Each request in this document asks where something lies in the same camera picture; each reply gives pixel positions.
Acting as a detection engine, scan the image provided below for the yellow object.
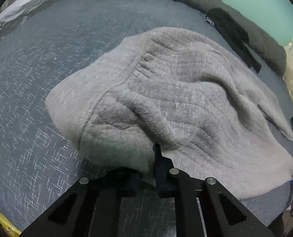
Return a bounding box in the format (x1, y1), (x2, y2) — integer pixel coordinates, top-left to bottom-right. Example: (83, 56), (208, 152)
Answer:
(0, 210), (22, 236)

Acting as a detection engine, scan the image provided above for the pale crumpled sheet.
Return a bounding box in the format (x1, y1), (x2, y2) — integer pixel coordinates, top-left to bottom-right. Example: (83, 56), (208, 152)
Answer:
(0, 0), (98, 55)

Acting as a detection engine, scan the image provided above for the grey knit sweater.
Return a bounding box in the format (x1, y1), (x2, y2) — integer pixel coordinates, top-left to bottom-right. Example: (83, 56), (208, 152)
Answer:
(45, 27), (293, 199)

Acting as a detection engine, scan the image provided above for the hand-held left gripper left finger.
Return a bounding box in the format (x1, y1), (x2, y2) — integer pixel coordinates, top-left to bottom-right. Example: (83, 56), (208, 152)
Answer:
(19, 167), (142, 237)

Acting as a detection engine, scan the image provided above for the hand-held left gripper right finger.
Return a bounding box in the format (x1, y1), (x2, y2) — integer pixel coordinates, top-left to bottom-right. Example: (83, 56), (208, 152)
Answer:
(152, 143), (276, 237)

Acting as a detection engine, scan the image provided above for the black garment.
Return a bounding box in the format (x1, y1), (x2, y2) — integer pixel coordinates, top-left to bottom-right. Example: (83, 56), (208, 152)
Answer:
(205, 8), (263, 74)

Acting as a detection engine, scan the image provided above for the dark grey rolled duvet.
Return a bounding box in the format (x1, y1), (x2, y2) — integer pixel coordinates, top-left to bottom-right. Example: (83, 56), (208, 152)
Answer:
(96, 0), (287, 77)

